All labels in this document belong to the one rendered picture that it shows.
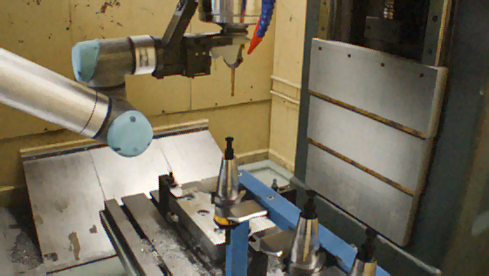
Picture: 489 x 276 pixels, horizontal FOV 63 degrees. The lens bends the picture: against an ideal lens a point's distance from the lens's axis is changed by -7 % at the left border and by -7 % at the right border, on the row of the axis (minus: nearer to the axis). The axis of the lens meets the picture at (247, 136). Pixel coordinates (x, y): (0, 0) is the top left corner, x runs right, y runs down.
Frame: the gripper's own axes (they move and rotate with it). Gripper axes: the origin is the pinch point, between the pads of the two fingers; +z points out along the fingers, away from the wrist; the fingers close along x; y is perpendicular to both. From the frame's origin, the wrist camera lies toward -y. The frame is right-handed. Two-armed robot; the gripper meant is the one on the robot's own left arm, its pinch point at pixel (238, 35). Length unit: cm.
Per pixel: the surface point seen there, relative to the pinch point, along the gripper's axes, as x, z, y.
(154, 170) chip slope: -82, 6, 70
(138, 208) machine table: -34, -16, 57
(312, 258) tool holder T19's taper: 46, -15, 23
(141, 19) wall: -101, 10, 6
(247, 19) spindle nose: 7.7, -2.4, -4.4
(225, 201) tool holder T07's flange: 24.3, -16.5, 24.3
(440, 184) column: 28, 45, 36
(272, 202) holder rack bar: 29.1, -10.0, 23.9
